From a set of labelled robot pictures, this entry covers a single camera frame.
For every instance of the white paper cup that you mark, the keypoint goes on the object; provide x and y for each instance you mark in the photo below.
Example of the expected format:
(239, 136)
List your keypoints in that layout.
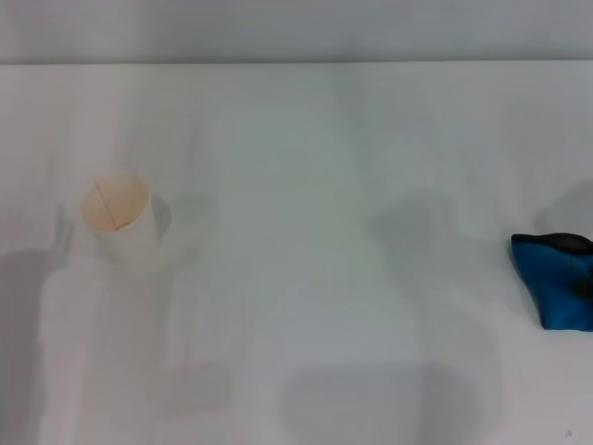
(132, 236)

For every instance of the blue rag with black edge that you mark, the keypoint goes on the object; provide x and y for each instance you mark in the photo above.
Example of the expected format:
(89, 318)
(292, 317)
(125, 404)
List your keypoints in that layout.
(551, 287)

